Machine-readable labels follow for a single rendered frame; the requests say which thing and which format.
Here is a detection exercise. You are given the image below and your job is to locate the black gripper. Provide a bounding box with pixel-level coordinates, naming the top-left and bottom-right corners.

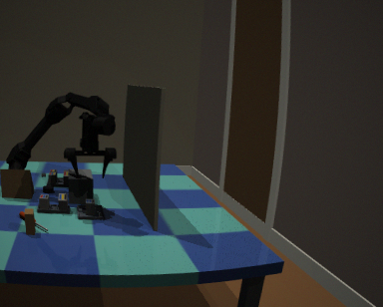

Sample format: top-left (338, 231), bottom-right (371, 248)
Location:
top-left (64, 133), bottom-right (116, 178)

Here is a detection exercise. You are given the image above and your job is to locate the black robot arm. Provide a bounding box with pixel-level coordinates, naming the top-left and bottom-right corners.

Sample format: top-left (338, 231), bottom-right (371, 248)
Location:
top-left (6, 92), bottom-right (116, 169)

